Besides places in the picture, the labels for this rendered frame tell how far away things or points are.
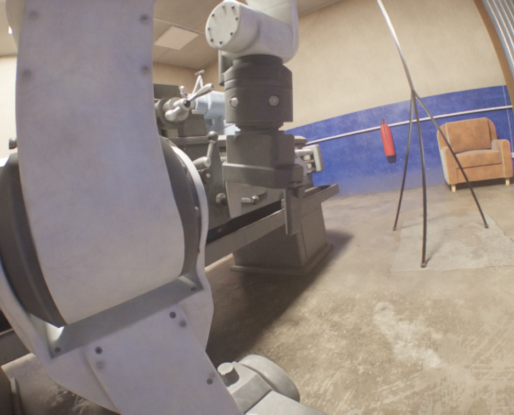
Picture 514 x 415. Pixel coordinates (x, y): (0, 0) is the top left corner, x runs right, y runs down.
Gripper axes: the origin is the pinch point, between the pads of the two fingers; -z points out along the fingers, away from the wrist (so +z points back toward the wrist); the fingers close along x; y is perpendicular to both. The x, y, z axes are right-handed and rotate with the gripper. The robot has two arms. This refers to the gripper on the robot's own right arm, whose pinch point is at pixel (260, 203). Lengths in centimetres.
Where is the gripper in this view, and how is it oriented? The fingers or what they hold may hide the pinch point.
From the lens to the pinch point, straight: 35.5
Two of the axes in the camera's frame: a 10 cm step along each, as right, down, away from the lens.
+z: -0.2, -9.6, -2.9
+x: -7.5, -1.8, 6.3
